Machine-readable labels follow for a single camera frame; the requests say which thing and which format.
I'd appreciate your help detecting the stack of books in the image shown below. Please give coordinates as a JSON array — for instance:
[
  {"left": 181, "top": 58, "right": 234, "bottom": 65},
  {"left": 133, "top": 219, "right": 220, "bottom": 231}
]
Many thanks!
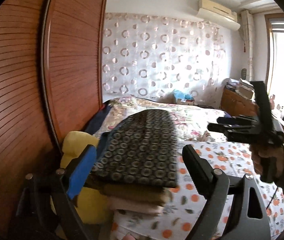
[{"left": 226, "top": 78, "right": 255, "bottom": 92}]

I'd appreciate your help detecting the tied pale window curtain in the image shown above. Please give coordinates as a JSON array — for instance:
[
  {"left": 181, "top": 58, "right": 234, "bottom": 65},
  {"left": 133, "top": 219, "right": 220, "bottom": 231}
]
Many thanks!
[{"left": 239, "top": 10, "right": 256, "bottom": 80}]

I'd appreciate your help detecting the orange fruit print sheet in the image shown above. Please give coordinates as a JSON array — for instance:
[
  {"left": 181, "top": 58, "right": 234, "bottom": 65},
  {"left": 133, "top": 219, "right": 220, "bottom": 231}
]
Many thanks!
[{"left": 113, "top": 140, "right": 284, "bottom": 240}]

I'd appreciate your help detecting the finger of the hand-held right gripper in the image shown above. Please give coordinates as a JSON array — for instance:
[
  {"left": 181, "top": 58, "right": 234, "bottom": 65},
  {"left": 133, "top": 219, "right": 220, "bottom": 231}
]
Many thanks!
[
  {"left": 217, "top": 116, "right": 236, "bottom": 125},
  {"left": 207, "top": 122, "right": 233, "bottom": 133}
]

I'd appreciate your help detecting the dark circle-patterned garment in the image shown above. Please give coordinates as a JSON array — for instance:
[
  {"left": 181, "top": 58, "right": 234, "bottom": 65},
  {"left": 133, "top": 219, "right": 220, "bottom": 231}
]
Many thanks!
[{"left": 91, "top": 109, "right": 180, "bottom": 188}]

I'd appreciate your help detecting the sheer circle-patterned curtain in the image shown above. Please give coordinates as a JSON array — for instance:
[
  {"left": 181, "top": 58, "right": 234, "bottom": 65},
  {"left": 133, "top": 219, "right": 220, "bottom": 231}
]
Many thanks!
[{"left": 101, "top": 12, "right": 229, "bottom": 105}]

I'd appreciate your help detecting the person's right hand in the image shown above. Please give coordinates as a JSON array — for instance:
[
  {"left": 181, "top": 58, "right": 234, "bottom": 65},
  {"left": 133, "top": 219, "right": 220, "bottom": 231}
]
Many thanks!
[{"left": 250, "top": 142, "right": 284, "bottom": 180}]

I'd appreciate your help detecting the brown cardboard box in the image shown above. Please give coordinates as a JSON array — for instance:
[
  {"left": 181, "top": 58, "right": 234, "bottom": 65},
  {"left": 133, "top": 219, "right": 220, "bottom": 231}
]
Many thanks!
[{"left": 237, "top": 86, "right": 254, "bottom": 99}]

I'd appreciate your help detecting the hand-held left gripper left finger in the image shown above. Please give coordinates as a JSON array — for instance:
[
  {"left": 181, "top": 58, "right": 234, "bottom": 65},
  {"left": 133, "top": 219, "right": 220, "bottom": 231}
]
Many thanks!
[{"left": 9, "top": 144, "right": 97, "bottom": 240}]

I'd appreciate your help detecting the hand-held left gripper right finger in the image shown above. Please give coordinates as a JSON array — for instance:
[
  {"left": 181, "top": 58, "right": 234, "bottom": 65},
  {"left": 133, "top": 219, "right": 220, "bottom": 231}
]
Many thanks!
[{"left": 182, "top": 144, "right": 267, "bottom": 240}]

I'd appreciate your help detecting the yellow pillow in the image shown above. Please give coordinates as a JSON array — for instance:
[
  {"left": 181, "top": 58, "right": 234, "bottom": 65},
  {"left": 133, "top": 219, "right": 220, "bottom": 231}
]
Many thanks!
[{"left": 51, "top": 131, "right": 112, "bottom": 224}]

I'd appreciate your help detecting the white wall air conditioner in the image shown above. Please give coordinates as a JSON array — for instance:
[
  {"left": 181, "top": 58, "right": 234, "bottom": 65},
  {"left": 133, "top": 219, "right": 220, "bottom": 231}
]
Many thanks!
[{"left": 197, "top": 0, "right": 241, "bottom": 32}]

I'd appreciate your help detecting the brown folded cloth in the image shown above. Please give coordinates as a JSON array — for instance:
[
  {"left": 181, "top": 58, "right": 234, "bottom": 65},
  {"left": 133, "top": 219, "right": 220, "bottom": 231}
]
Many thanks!
[{"left": 84, "top": 180, "right": 172, "bottom": 207}]

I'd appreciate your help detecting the pink folded cloth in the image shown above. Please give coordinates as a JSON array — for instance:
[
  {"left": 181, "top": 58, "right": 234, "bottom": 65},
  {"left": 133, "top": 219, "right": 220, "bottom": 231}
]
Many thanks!
[{"left": 107, "top": 197, "right": 166, "bottom": 215}]

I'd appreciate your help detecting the long wooden cabinet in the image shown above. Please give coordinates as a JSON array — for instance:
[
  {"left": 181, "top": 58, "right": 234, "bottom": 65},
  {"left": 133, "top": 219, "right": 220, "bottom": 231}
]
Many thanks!
[{"left": 221, "top": 89, "right": 284, "bottom": 155}]

